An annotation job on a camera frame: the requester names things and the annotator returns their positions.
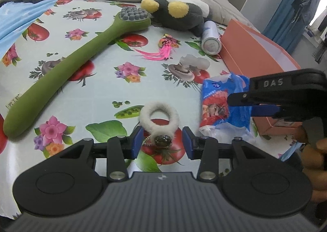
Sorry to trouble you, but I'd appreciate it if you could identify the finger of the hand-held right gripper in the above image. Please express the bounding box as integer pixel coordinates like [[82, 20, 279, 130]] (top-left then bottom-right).
[[251, 104, 282, 118], [227, 91, 256, 108]]

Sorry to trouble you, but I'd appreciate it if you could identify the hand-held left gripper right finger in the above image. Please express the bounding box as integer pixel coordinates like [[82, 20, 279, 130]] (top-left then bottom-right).
[[180, 127, 266, 181]]

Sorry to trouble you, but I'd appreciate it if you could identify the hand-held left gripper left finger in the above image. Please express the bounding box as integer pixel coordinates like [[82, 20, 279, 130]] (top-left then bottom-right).
[[59, 127, 146, 181]]

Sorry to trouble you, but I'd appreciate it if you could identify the blue printed plastic bag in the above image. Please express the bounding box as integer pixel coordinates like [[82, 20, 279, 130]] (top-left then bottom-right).
[[199, 73, 252, 142]]

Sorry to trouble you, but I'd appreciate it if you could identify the white fluffy hair tie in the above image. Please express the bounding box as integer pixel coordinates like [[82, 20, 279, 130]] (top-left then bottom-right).
[[139, 101, 180, 149]]

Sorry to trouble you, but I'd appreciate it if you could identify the blue face mask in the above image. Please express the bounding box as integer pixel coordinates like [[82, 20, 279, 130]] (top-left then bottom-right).
[[278, 142, 302, 162]]

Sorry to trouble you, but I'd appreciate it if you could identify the orange cardboard box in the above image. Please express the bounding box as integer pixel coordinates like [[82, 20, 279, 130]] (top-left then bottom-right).
[[220, 19, 304, 136]]

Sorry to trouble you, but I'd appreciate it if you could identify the person's right hand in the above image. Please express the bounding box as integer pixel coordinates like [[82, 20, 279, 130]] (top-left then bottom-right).
[[294, 127, 327, 205]]

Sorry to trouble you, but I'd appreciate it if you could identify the dark slatted rack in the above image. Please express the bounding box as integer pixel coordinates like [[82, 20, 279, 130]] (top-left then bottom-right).
[[313, 40, 327, 64]]

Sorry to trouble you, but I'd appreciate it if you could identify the translucent silicone toe separator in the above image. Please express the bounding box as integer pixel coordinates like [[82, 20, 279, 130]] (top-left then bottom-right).
[[179, 54, 210, 70]]

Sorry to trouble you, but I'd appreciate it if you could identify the fruit and flower printed sheet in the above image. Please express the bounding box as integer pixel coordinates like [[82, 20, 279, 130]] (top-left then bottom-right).
[[0, 0, 281, 220]]

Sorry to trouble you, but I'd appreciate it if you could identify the white spray can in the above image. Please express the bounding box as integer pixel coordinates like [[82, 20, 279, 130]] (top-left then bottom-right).
[[201, 20, 221, 55]]

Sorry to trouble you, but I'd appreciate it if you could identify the blue curtain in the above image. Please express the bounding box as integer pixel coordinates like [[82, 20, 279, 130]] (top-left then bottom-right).
[[263, 0, 327, 46]]

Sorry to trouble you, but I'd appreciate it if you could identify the pink feather toy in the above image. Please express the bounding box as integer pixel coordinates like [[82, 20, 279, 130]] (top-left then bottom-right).
[[134, 34, 180, 62]]

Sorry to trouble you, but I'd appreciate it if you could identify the black yellow plush toy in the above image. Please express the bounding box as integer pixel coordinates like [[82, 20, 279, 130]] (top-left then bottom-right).
[[141, 0, 211, 37]]

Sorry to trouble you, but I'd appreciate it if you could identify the green massage brush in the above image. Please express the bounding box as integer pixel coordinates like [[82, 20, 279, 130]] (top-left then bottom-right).
[[3, 6, 152, 138]]

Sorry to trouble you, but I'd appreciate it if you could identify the light blue cloth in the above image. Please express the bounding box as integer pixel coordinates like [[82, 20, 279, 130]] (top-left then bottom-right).
[[0, 0, 60, 57]]

